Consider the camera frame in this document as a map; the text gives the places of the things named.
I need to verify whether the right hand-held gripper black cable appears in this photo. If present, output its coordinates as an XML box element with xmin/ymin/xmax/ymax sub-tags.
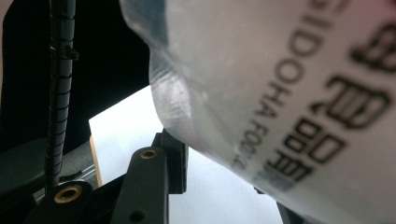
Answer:
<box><xmin>45</xmin><ymin>0</ymin><xmax>80</xmax><ymax>190</ymax></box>

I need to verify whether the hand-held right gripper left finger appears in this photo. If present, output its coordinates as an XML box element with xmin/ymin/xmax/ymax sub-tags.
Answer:
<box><xmin>151</xmin><ymin>128</ymin><xmax>190</xmax><ymax>196</ymax></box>

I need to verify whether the white table mat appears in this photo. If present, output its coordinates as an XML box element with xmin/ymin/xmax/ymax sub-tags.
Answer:
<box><xmin>88</xmin><ymin>85</ymin><xmax>286</xmax><ymax>224</ymax></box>

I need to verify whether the red and white spouted pouch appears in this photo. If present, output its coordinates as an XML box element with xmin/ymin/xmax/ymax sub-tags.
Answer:
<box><xmin>120</xmin><ymin>0</ymin><xmax>396</xmax><ymax>224</ymax></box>

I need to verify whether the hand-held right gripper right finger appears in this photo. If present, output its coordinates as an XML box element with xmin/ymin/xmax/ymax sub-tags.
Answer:
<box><xmin>276</xmin><ymin>201</ymin><xmax>311</xmax><ymax>224</ymax></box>

